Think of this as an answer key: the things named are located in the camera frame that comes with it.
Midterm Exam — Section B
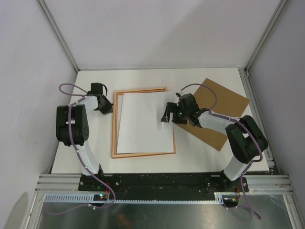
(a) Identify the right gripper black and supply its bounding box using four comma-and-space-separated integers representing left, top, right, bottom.
161, 102, 190, 124

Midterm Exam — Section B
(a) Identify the orange wooden picture frame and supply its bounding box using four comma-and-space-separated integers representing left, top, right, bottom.
111, 87, 177, 158

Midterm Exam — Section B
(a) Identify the printed photo sheet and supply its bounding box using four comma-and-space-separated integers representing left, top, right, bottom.
117, 92, 174, 154

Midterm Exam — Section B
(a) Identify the brown frame backing board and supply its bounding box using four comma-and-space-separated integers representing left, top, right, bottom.
178, 78, 250, 151

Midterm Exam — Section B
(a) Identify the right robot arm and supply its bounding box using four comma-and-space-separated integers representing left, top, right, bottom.
161, 94, 268, 191

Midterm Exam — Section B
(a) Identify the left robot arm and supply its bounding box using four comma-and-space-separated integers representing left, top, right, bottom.
56, 83, 113, 191

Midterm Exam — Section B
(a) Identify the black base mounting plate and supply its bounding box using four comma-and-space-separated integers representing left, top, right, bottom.
83, 172, 249, 200

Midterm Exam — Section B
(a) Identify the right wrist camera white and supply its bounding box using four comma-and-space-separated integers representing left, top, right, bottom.
175, 92, 183, 97

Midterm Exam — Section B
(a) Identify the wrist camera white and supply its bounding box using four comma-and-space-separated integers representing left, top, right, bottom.
88, 83, 108, 96
175, 92, 183, 97

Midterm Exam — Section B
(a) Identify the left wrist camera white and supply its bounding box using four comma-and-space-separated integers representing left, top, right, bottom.
88, 83, 108, 96

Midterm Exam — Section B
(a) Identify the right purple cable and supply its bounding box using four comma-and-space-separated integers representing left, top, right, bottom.
181, 83, 264, 220

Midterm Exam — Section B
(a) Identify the purple cable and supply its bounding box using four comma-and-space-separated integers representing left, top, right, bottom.
45, 83, 117, 215
181, 83, 264, 220

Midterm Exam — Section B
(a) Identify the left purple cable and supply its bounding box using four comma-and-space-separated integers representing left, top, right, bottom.
45, 83, 117, 215

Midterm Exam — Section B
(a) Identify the aluminium front rail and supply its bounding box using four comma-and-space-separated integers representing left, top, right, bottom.
35, 174, 295, 195

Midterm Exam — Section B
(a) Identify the aluminium rail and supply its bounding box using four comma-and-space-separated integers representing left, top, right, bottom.
237, 68, 277, 174
35, 174, 295, 195

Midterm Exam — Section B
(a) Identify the grey slotted cable duct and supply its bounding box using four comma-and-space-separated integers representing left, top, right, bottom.
43, 193, 224, 205

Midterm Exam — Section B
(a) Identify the aluminium right side rail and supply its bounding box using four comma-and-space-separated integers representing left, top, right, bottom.
237, 68, 277, 174

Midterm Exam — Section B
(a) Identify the left aluminium corner post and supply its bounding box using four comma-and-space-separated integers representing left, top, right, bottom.
36, 0, 80, 73

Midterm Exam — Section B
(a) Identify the aluminium corner post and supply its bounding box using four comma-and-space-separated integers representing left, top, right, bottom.
36, 0, 80, 73
244, 0, 291, 72

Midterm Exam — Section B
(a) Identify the right aluminium corner post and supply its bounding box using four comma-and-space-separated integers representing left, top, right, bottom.
244, 0, 291, 72

